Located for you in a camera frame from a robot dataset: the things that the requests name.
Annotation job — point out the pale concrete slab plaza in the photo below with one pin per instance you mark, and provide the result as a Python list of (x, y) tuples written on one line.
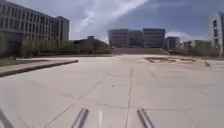
[(113, 83)]

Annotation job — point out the wide stone stairway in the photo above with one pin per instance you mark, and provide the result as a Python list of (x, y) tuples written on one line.
[(140, 51)]

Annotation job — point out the low dark domed building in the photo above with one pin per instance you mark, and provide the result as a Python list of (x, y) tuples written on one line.
[(90, 42)]

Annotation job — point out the glass-fronted twin block building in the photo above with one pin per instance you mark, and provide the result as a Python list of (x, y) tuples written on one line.
[(136, 37)]

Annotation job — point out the robot's own part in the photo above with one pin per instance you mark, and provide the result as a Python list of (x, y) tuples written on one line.
[(145, 118), (80, 118)]

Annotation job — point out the small distant building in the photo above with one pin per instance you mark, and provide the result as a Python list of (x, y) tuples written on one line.
[(172, 43)]

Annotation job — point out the row of trees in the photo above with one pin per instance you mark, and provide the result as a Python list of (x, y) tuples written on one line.
[(50, 47)]

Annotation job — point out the dark raised kerb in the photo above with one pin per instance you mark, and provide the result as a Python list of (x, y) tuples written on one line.
[(36, 67)]

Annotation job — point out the row of bushes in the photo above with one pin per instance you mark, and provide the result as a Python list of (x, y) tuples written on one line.
[(196, 50)]

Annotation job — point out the large grey office building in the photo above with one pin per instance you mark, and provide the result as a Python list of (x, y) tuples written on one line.
[(26, 25)]

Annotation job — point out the white tall building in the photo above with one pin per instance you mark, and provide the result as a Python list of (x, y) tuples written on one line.
[(217, 31)]

